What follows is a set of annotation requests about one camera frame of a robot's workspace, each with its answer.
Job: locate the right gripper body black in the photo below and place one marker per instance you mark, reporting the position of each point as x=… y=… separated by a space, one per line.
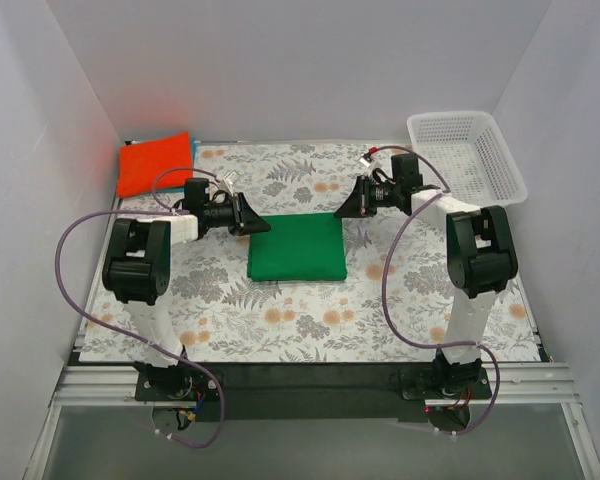
x=361 y=196

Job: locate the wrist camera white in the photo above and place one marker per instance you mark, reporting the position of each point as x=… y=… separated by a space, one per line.
x=227 y=181
x=368 y=161

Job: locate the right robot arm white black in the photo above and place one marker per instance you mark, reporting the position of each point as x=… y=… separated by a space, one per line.
x=480 y=253

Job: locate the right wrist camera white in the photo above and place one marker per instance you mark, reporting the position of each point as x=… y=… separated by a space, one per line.
x=368 y=161

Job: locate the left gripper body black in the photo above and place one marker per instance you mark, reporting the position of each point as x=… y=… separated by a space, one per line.
x=240 y=214

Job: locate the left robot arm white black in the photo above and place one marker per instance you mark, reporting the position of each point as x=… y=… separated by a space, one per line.
x=137 y=269

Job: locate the folded blue t shirt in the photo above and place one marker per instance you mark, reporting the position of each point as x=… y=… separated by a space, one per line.
x=192 y=150

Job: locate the folded orange t shirt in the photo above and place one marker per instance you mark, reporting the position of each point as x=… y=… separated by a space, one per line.
x=141 y=163

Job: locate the aluminium rail frame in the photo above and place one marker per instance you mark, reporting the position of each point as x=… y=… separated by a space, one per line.
x=96 y=429

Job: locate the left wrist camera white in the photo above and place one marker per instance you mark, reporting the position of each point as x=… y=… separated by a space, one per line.
x=227 y=181

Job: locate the green t shirt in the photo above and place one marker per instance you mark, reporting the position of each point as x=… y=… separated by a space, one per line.
x=299 y=247

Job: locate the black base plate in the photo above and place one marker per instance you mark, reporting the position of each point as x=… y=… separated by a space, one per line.
x=306 y=391

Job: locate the white plastic basket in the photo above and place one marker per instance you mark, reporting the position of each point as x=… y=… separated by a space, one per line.
x=469 y=150

